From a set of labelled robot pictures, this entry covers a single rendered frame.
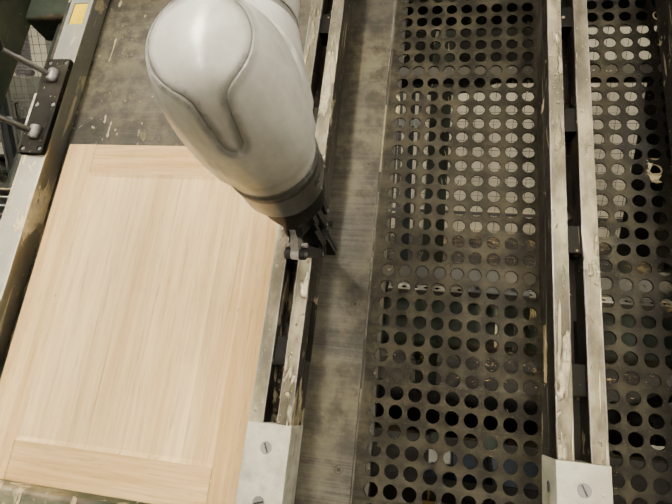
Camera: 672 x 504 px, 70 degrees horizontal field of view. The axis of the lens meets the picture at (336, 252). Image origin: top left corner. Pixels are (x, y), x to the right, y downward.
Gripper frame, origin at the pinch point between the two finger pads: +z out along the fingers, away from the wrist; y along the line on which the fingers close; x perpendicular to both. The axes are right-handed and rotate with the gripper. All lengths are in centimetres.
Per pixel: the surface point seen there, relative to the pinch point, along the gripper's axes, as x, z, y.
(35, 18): 75, 12, 53
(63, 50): 57, 4, 38
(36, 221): 54, 6, 3
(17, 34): 78, 11, 49
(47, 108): 55, 3, 24
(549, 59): -31.4, 1.6, 31.5
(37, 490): 38, 4, -38
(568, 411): -32.6, 1.6, -19.4
